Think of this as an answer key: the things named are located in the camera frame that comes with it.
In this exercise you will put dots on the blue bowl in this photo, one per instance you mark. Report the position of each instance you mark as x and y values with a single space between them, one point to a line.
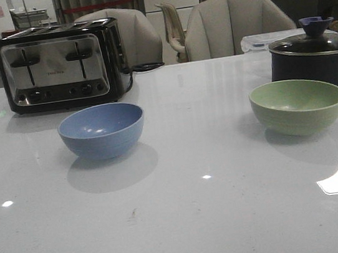
102 132

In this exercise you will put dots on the green bowl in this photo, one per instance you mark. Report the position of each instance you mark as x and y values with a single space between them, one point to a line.
295 107

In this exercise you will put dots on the beige upholstered chair left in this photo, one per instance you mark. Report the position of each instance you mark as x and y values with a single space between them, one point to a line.
141 42

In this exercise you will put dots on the beige upholstered chair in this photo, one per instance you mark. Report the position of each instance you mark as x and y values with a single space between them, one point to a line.
141 42
216 27

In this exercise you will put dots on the cream office chair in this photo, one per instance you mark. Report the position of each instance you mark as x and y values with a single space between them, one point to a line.
174 33

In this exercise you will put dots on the beige upholstered chair right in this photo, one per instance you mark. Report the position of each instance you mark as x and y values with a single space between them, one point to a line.
216 27

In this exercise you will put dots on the clear plastic food container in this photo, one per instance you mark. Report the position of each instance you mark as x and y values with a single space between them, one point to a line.
261 41

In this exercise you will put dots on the black and chrome toaster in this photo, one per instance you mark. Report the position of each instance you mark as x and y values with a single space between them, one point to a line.
64 66

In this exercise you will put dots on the glass pot lid blue knob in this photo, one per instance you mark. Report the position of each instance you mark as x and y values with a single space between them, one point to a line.
314 41

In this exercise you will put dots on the dark blue cooking pot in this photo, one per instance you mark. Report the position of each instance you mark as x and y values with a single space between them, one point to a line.
321 67

